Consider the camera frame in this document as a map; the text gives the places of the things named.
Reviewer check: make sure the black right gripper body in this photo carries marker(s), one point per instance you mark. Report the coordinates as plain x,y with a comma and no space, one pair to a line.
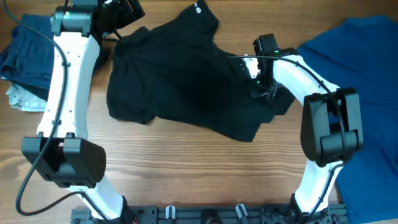
262,85

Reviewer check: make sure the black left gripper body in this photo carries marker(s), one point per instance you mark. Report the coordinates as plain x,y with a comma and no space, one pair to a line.
121,14

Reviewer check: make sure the black t-shirt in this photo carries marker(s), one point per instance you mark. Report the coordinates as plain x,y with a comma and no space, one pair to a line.
176,72

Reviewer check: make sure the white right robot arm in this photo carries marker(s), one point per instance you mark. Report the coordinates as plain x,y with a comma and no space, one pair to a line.
331,129

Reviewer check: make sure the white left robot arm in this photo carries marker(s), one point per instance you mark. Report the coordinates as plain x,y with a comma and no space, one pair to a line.
60,151

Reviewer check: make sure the folded black garment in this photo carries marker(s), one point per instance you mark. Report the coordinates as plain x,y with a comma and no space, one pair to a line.
106,47

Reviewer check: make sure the folded navy blue garment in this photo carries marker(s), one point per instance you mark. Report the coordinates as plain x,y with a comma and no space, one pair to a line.
28,59

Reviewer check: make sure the blue t-shirt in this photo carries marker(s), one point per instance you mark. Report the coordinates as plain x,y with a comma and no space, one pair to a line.
362,53

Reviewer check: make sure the folded light grey garment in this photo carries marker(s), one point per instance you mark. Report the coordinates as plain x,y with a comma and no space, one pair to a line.
21,99

